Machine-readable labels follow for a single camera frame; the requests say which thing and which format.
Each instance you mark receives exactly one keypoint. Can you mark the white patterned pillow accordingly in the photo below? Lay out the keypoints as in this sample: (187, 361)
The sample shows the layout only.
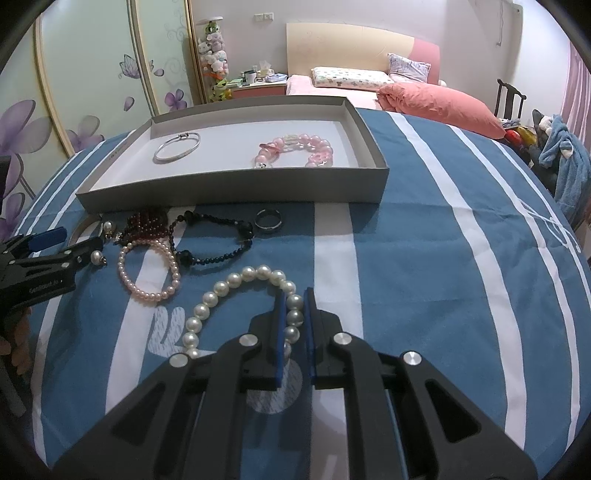
(351, 78)

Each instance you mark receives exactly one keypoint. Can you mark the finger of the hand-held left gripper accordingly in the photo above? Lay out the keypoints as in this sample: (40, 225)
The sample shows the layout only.
(69, 258)
(44, 238)

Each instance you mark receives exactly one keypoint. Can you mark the thin silver bangle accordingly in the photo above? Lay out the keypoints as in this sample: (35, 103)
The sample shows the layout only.
(183, 135)

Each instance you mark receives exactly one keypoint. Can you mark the white mug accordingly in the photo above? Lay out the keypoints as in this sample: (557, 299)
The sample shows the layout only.
(250, 78)

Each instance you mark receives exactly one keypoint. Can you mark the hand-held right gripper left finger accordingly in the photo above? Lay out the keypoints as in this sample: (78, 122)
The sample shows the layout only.
(280, 341)

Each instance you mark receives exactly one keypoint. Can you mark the colourful clothes pile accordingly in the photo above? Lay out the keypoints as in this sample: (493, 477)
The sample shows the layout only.
(519, 136)

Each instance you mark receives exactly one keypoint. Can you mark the blue fleece garment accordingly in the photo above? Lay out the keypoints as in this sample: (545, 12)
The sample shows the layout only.
(568, 157)

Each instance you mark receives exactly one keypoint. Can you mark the dark wooden chair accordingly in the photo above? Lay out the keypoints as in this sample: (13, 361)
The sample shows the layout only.
(507, 94)

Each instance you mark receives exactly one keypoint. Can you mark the tissue box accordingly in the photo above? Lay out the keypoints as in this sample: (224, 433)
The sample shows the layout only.
(268, 70)

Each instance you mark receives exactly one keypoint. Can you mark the pink bed mattress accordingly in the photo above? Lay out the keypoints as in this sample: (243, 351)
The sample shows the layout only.
(318, 90)

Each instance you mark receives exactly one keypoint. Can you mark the plush toy column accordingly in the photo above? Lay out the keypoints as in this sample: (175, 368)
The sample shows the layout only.
(214, 55)

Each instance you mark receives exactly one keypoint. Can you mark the blue white striped blanket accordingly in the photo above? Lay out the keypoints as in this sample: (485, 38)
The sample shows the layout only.
(415, 277)

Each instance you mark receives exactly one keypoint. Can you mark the pink nightstand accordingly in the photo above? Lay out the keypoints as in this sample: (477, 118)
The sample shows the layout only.
(258, 90)

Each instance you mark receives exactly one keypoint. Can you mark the flower print wardrobe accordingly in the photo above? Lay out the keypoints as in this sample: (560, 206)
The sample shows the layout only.
(92, 69)

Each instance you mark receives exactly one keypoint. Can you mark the purple patterned pillow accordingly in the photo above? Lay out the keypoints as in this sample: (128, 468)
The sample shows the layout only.
(408, 69)

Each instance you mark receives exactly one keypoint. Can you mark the salmon pink pillow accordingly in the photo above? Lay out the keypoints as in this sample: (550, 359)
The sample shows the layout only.
(438, 106)

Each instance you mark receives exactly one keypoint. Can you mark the pink curtain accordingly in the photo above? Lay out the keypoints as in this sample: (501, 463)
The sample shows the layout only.
(579, 92)

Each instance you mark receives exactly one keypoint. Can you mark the person's left hand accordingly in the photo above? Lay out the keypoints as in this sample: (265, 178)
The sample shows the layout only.
(18, 344)

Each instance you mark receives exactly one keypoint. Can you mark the grey cardboard box tray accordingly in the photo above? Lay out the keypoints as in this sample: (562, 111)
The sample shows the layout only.
(231, 189)

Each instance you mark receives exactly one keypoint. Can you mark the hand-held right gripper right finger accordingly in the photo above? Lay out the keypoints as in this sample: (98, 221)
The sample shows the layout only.
(310, 341)

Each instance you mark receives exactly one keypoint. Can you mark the white wall switch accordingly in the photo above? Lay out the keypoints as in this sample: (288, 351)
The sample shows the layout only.
(263, 17)

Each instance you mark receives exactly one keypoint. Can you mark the pearl earring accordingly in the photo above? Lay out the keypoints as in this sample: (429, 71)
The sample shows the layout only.
(96, 257)
(108, 226)

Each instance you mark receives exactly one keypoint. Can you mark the cream and pink headboard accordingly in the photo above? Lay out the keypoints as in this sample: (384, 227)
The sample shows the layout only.
(346, 46)

